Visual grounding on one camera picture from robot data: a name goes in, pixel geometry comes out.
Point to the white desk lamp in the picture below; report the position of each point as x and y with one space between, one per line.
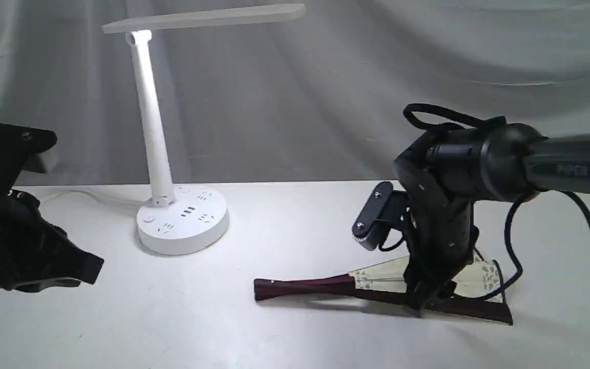
180 220

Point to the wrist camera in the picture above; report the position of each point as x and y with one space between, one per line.
27 149
386 209

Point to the folding paper fan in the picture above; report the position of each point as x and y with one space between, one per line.
384 283

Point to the grey backdrop curtain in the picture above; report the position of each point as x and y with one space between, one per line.
317 98

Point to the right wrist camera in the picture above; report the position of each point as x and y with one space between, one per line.
386 209

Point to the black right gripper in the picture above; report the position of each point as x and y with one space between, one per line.
443 247

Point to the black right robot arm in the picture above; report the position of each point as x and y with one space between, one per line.
444 173

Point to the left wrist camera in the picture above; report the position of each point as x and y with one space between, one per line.
27 149

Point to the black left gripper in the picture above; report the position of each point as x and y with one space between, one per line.
36 255

